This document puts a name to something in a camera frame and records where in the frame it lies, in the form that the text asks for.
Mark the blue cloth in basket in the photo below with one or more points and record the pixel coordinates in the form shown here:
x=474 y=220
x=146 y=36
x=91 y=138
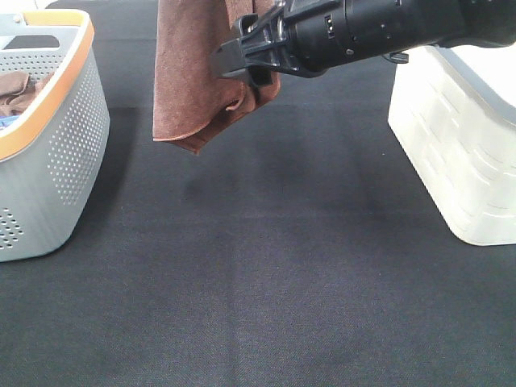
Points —
x=6 y=121

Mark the brown towel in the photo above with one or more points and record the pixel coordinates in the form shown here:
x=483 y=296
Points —
x=190 y=105
x=18 y=91

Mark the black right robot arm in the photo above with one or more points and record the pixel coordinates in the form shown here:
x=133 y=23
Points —
x=369 y=28

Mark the white storage bin grey rim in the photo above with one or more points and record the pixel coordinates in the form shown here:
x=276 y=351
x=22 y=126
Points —
x=453 y=112

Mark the grey perforated laundry basket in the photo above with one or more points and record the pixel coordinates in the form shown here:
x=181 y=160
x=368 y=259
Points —
x=51 y=154

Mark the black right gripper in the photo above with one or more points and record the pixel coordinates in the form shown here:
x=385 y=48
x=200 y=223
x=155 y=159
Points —
x=286 y=39

